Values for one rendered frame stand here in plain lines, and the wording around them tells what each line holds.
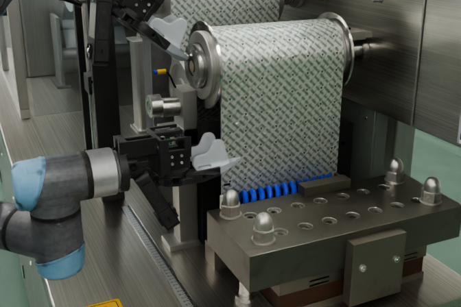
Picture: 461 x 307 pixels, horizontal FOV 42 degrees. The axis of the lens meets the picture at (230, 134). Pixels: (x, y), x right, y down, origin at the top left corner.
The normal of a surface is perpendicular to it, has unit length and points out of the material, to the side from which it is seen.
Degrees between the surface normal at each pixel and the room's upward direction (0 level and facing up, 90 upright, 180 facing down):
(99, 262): 0
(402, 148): 90
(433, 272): 0
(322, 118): 90
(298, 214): 0
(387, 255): 90
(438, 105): 90
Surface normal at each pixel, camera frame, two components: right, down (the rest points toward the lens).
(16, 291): 0.00, -0.94
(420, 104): -0.91, 0.14
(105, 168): 0.36, -0.19
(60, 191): 0.43, 0.31
